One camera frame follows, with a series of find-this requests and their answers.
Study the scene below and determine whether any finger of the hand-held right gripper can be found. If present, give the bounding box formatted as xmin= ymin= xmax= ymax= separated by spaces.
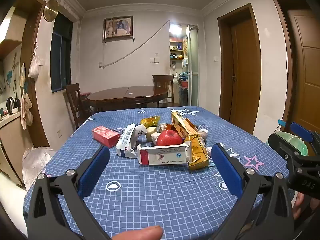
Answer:
xmin=290 ymin=122 xmax=320 ymax=153
xmin=268 ymin=132 xmax=310 ymax=166

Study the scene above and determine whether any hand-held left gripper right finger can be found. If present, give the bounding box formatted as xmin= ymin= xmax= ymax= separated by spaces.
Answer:
xmin=211 ymin=143 xmax=297 ymax=240

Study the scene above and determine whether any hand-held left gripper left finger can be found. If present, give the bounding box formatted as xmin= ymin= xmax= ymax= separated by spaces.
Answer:
xmin=27 ymin=145 xmax=113 ymax=240

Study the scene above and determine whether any long orange cardboard box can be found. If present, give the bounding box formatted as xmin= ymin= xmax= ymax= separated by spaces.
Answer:
xmin=171 ymin=109 xmax=199 ymax=138

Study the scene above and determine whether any person's right hand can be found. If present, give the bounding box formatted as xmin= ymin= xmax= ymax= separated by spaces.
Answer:
xmin=292 ymin=191 xmax=316 ymax=221

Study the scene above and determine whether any person's left hand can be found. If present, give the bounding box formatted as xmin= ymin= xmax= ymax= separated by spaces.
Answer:
xmin=112 ymin=225 xmax=163 ymax=240

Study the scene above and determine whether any large gold foil bag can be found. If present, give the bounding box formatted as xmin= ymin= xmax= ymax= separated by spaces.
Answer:
xmin=184 ymin=133 xmax=209 ymax=171

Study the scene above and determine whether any red patterned packet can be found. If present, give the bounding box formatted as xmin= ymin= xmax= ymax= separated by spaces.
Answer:
xmin=91 ymin=126 xmax=121 ymax=148

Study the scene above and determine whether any crumpled white blue box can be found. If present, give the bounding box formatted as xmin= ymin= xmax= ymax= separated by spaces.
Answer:
xmin=115 ymin=124 xmax=147 ymax=159

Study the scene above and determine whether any blue checked star tablecloth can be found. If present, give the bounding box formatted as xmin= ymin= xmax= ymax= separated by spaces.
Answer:
xmin=23 ymin=106 xmax=300 ymax=240

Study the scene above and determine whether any white plastic bag on floor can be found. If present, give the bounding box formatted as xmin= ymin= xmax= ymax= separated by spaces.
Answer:
xmin=22 ymin=146 xmax=57 ymax=190

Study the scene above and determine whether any brown panelled wooden door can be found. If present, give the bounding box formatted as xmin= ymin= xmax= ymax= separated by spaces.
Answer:
xmin=272 ymin=0 xmax=320 ymax=140

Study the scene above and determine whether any white carton with red end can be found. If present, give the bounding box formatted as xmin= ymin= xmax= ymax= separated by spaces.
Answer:
xmin=137 ymin=141 xmax=192 ymax=166

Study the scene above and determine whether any red apple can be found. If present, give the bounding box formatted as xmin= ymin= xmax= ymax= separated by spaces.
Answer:
xmin=156 ymin=129 xmax=183 ymax=146

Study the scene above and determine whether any small gold foil wrapper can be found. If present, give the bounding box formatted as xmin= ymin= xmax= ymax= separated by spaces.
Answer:
xmin=140 ymin=115 xmax=161 ymax=128

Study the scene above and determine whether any dark wooden chair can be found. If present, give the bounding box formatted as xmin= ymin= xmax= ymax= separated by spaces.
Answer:
xmin=65 ymin=83 xmax=93 ymax=128
xmin=152 ymin=74 xmax=180 ymax=108

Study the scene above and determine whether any dark wooden dining table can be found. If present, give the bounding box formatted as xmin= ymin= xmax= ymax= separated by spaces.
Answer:
xmin=86 ymin=85 xmax=169 ymax=111

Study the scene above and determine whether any hanging beige cloth bag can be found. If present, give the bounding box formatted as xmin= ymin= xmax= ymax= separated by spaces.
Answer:
xmin=20 ymin=90 xmax=34 ymax=130

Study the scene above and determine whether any steel electric kettle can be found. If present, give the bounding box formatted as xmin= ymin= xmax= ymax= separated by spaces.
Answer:
xmin=6 ymin=97 xmax=15 ymax=115

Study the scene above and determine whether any glass sliding door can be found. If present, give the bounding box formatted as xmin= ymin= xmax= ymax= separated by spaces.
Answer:
xmin=186 ymin=24 xmax=199 ymax=107

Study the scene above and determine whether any hanging white plastic bag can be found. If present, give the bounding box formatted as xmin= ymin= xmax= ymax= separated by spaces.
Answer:
xmin=28 ymin=41 xmax=40 ymax=78

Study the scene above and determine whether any dark window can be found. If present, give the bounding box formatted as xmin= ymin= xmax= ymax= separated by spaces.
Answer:
xmin=51 ymin=12 xmax=74 ymax=93

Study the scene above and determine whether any cluttered kitchen shelf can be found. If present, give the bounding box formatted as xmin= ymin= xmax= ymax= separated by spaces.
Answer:
xmin=169 ymin=36 xmax=185 ymax=60

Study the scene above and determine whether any black wall cable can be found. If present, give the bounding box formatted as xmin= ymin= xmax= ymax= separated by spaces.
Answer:
xmin=280 ymin=52 xmax=288 ymax=120

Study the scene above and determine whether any framed wall picture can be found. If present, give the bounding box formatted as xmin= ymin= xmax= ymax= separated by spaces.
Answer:
xmin=103 ymin=16 xmax=134 ymax=43

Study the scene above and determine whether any white wall cable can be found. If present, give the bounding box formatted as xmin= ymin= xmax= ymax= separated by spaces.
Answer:
xmin=99 ymin=20 xmax=170 ymax=68

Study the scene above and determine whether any round gold wall clock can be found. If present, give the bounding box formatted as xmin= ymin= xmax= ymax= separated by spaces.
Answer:
xmin=43 ymin=0 xmax=59 ymax=22

